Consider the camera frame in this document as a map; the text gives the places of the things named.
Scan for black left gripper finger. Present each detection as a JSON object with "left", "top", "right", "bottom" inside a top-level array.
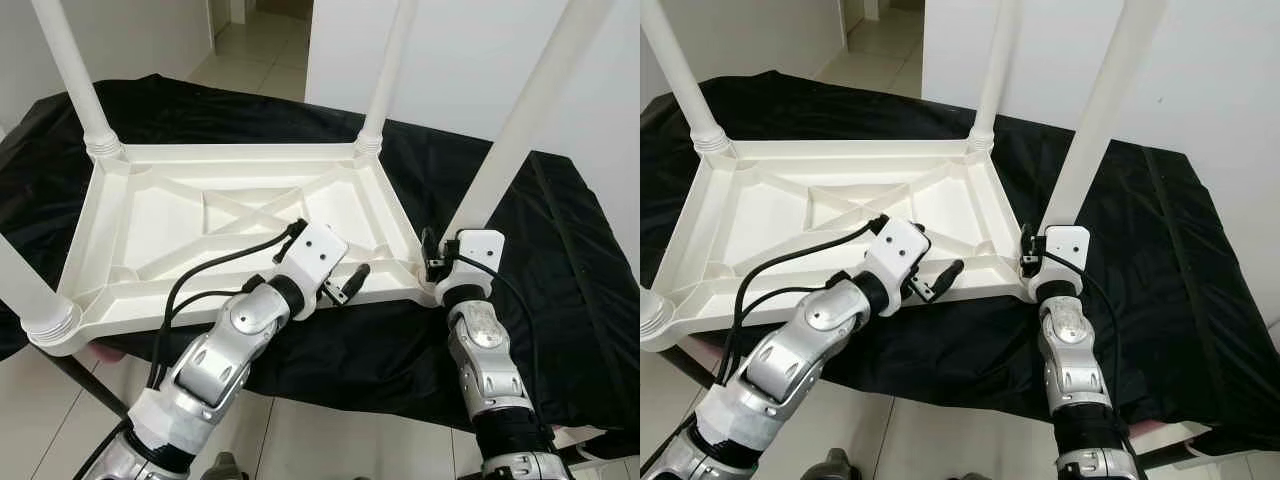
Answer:
[
  {"left": 335, "top": 262, "right": 373, "bottom": 302},
  {"left": 925, "top": 258, "right": 967, "bottom": 300}
]

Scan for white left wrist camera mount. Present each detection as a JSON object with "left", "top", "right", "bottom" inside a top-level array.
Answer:
[
  {"left": 860, "top": 218, "right": 932, "bottom": 310},
  {"left": 270, "top": 222, "right": 351, "bottom": 314}
]

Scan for white plastic table leg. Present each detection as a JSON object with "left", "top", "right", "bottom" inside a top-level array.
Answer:
[
  {"left": 30, "top": 0, "right": 127, "bottom": 163},
  {"left": 440, "top": 0, "right": 618, "bottom": 247},
  {"left": 968, "top": 0, "right": 1022, "bottom": 154},
  {"left": 640, "top": 290, "right": 672, "bottom": 338},
  {"left": 1038, "top": 0, "right": 1168, "bottom": 234},
  {"left": 355, "top": 0, "right": 419, "bottom": 158},
  {"left": 0, "top": 232, "right": 84, "bottom": 348},
  {"left": 640, "top": 0, "right": 737, "bottom": 158}
]

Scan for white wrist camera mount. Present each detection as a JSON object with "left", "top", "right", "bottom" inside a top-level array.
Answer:
[
  {"left": 860, "top": 218, "right": 932, "bottom": 310},
  {"left": 270, "top": 222, "right": 351, "bottom": 314},
  {"left": 435, "top": 228, "right": 507, "bottom": 307},
  {"left": 1030, "top": 225, "right": 1092, "bottom": 302}
]

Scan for black table cloth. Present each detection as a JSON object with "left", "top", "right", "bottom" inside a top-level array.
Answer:
[
  {"left": 0, "top": 72, "right": 641, "bottom": 458},
  {"left": 640, "top": 70, "right": 1280, "bottom": 456}
]

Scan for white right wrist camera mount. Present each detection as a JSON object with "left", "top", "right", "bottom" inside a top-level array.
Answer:
[
  {"left": 1030, "top": 225, "right": 1092, "bottom": 302},
  {"left": 435, "top": 228, "right": 507, "bottom": 307}
]

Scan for white plastic frame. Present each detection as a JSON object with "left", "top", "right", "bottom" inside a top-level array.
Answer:
[
  {"left": 1140, "top": 428, "right": 1217, "bottom": 468},
  {"left": 560, "top": 432, "right": 607, "bottom": 468}
]

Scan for white plastic table top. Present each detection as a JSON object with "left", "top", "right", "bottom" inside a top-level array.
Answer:
[
  {"left": 640, "top": 138, "right": 1041, "bottom": 353},
  {"left": 30, "top": 140, "right": 451, "bottom": 358}
]

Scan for black metal table leg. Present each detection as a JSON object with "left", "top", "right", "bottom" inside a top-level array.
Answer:
[
  {"left": 45, "top": 355, "right": 131, "bottom": 423},
  {"left": 660, "top": 345, "right": 717, "bottom": 388}
]

